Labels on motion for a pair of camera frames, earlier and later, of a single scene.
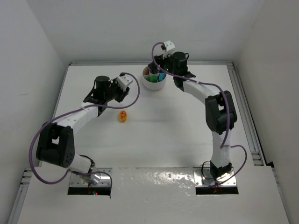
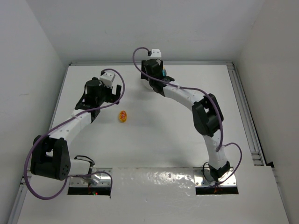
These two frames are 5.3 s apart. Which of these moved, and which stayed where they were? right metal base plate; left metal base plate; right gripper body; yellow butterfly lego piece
Moved: right gripper body
Stayed: left metal base plate; right metal base plate; yellow butterfly lego piece
